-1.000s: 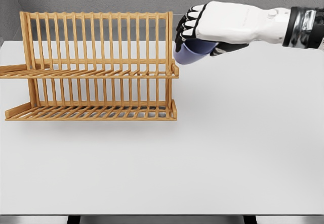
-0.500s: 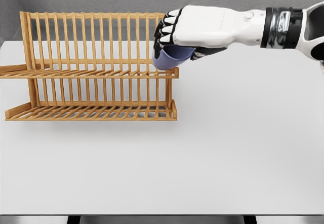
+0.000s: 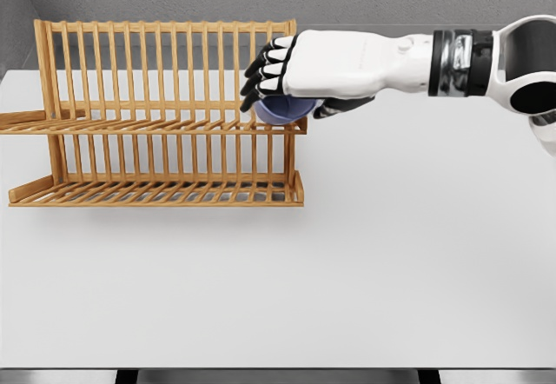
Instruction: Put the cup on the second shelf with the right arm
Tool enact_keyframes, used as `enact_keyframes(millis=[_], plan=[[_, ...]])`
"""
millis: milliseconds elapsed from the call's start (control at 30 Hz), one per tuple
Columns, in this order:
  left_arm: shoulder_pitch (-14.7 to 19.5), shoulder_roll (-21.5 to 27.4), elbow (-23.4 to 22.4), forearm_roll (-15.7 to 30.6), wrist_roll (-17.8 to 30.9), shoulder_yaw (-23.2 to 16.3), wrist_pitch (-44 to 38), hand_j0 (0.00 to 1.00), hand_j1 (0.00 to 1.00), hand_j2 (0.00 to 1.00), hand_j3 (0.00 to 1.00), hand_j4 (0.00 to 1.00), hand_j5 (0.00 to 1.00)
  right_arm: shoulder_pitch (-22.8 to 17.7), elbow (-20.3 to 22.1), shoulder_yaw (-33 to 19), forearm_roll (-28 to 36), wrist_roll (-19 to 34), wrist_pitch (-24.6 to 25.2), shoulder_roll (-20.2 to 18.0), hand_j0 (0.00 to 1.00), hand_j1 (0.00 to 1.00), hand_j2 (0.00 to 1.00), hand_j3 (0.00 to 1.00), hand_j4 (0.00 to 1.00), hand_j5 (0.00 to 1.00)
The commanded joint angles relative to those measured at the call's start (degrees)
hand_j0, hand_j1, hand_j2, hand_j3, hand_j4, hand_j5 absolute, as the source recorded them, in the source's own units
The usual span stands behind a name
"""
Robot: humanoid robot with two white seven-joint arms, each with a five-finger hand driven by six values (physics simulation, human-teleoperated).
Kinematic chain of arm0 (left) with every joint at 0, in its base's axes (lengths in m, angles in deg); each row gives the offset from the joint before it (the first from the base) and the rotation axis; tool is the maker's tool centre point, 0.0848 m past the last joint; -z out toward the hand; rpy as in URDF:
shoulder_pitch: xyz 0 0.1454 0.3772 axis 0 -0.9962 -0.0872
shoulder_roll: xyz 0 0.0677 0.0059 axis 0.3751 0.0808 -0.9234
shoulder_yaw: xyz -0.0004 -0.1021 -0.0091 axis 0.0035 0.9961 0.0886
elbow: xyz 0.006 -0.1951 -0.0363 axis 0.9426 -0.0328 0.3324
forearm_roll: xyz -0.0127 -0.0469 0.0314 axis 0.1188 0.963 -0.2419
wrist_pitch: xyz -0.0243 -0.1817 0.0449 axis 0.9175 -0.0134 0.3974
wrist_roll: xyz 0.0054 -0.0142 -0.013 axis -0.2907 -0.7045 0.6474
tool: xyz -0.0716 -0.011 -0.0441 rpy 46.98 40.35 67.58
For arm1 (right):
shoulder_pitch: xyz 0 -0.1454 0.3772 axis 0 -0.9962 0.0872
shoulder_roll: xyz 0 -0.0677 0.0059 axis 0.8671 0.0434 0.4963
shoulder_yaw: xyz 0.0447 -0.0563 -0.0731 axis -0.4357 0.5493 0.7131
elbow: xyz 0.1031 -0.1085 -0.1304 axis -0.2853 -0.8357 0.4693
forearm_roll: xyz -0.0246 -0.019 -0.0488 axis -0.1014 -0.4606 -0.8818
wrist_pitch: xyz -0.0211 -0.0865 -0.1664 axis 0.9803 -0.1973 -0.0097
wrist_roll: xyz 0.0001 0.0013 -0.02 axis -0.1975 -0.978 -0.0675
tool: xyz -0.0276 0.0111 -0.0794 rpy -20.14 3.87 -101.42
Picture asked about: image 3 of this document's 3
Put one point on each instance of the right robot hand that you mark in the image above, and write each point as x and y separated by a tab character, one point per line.
330	62

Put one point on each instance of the blue cup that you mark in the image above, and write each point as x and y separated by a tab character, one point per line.
282	110

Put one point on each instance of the wooden two-tier dish rack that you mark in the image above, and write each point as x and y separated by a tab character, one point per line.
152	114

